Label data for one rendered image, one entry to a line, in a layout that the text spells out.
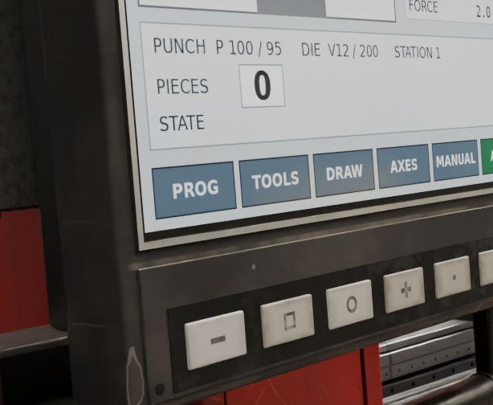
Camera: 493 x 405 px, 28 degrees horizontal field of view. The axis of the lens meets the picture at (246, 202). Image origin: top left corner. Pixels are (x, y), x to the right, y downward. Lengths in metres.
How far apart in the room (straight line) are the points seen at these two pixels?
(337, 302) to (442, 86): 0.16
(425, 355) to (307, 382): 0.93
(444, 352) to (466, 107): 1.36
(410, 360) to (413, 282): 1.33
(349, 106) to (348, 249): 0.08
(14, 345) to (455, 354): 1.29
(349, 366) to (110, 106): 0.68
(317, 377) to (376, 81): 0.52
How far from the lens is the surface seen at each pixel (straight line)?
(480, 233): 0.65
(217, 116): 0.48
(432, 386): 1.60
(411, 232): 0.59
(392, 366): 1.87
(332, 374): 1.06
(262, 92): 0.50
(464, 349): 2.04
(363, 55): 0.57
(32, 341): 0.86
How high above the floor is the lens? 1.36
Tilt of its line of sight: 3 degrees down
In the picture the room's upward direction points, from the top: 4 degrees counter-clockwise
